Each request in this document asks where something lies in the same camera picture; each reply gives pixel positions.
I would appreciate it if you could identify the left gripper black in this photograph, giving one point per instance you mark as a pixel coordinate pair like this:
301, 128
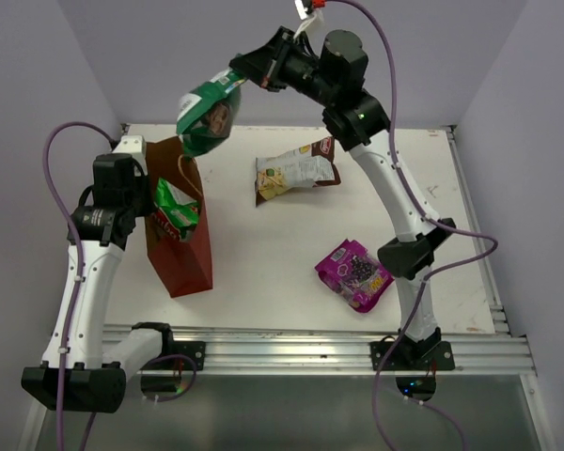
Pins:
141, 177

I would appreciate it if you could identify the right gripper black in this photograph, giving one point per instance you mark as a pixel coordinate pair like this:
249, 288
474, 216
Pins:
268, 62

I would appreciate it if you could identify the green white chips bag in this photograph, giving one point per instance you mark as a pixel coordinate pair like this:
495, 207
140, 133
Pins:
177, 213

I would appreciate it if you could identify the red brown paper bag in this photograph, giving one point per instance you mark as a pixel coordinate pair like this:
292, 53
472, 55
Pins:
183, 267

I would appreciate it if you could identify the dark green snack bag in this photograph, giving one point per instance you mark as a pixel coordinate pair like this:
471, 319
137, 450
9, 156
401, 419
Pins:
206, 113

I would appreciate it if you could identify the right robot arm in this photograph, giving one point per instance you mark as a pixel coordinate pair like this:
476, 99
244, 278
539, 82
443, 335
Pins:
335, 80

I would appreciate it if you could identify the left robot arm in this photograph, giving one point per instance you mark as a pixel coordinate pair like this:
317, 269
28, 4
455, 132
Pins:
75, 373

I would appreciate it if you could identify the brown yellow chips bag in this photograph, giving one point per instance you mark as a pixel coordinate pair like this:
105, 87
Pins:
308, 166

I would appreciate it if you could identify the purple candy bag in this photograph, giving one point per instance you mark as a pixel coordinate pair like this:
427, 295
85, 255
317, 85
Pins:
353, 274

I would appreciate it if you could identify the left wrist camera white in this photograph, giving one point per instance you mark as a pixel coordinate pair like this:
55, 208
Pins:
131, 144

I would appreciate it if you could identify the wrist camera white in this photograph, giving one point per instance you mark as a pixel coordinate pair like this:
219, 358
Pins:
131, 144
310, 15

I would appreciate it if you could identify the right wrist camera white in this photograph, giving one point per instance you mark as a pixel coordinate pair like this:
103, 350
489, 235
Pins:
310, 15

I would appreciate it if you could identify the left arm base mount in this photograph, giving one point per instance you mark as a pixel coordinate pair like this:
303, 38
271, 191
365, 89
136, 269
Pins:
194, 350

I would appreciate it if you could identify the aluminium rail frame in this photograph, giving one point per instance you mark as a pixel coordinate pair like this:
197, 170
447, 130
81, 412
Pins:
268, 312

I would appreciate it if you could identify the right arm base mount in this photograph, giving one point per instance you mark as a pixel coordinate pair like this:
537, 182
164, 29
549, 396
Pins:
390, 354

